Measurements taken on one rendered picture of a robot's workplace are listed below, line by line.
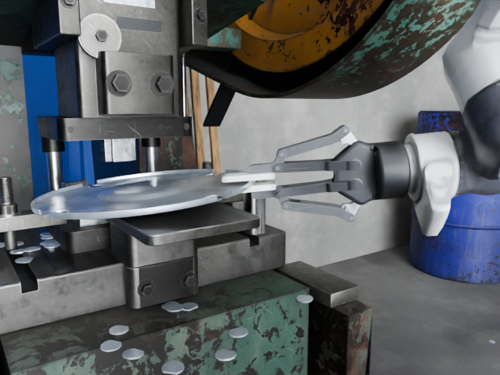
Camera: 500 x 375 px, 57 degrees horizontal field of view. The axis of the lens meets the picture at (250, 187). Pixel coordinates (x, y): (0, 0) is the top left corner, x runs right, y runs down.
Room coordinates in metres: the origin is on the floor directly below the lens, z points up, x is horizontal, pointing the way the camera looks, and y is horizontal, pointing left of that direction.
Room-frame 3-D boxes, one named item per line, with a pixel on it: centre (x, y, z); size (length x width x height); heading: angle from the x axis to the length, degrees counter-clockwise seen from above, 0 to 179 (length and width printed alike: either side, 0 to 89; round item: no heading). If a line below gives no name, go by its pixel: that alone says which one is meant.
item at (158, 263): (0.58, 0.11, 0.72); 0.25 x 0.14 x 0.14; 34
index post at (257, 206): (0.72, -0.01, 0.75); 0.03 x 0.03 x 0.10; 34
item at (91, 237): (0.73, 0.21, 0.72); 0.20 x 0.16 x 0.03; 124
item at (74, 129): (0.73, 0.21, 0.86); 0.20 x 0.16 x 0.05; 124
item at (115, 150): (0.72, 0.20, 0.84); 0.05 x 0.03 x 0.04; 124
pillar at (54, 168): (0.73, 0.31, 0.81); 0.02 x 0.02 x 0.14
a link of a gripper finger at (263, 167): (0.61, -0.02, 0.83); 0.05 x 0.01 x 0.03; 86
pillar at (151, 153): (0.82, 0.18, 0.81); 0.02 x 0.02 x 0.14
